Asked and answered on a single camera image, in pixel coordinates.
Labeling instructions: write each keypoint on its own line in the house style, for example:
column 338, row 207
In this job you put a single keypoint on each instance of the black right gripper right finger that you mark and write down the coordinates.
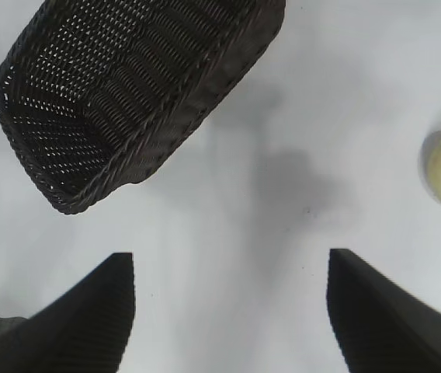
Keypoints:
column 383, row 330

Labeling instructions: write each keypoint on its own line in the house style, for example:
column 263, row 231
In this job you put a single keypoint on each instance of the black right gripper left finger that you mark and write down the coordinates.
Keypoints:
column 77, row 326

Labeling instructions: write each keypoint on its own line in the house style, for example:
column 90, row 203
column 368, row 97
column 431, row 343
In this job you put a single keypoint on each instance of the dark brown wicker basket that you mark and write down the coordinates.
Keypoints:
column 119, row 101

